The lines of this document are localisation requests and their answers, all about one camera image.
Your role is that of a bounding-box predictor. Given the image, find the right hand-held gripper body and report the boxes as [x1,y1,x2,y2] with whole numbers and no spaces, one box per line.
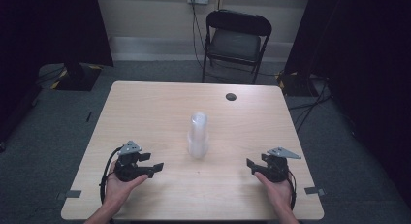
[260,146,302,184]

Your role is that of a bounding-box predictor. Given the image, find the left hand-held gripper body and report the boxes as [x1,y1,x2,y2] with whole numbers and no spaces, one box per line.
[113,140,155,183]

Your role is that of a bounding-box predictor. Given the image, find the stack of clear plastic cups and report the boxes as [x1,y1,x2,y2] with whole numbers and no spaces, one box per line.
[187,111,209,160]

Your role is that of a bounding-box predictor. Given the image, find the person's left hand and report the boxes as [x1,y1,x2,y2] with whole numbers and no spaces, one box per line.
[104,160,150,208]

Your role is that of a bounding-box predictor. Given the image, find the person's right hand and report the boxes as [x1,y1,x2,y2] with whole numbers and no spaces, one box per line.
[253,171,294,212]

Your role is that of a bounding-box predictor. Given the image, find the grey tape piece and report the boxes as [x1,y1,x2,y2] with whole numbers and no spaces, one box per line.
[303,186,326,197]
[56,189,82,201]

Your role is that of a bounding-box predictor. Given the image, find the black stand base striped tape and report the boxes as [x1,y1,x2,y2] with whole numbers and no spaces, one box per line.
[49,62,105,92]
[276,70,320,98]

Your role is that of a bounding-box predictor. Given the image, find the black folding chair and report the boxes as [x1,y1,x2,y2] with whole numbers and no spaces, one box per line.
[201,9,273,85]

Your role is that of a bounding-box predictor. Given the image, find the dark curtain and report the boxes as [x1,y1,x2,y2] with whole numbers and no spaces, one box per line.
[283,0,411,207]
[0,0,114,144]

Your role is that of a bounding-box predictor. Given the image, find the left hand-held gripper black cable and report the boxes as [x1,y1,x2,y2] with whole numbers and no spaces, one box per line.
[99,145,122,206]

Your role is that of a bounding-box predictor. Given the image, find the hand-held gripper black cable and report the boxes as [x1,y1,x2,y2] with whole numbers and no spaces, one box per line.
[99,145,122,206]
[286,170,298,211]

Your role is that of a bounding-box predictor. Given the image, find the right hand-held gripper black cable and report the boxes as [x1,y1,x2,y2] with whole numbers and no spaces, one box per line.
[286,170,298,211]

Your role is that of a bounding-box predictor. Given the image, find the black floor cables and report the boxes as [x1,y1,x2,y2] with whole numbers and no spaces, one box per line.
[286,78,334,135]

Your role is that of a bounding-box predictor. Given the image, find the black wall socket cable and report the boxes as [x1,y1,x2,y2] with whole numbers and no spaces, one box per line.
[191,0,208,71]

